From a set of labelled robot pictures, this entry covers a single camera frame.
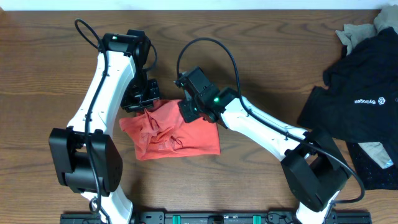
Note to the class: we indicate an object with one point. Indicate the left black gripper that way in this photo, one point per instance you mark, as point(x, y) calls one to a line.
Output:
point(137, 104)

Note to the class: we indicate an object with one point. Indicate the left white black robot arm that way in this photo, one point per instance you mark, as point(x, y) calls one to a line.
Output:
point(84, 155)

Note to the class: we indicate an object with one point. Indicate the black garment with logo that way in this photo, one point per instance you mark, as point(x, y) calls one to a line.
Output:
point(359, 105)

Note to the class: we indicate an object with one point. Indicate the orange red t-shirt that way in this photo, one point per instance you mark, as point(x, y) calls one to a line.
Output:
point(161, 132)

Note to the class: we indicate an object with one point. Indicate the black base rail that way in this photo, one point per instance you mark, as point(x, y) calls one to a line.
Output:
point(273, 217)

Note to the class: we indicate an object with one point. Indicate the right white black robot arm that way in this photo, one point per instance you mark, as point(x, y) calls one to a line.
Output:
point(314, 167)

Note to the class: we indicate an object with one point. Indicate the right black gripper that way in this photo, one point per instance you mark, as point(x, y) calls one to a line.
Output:
point(187, 111)

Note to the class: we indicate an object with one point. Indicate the grey cloth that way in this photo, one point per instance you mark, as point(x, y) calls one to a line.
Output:
point(352, 35)

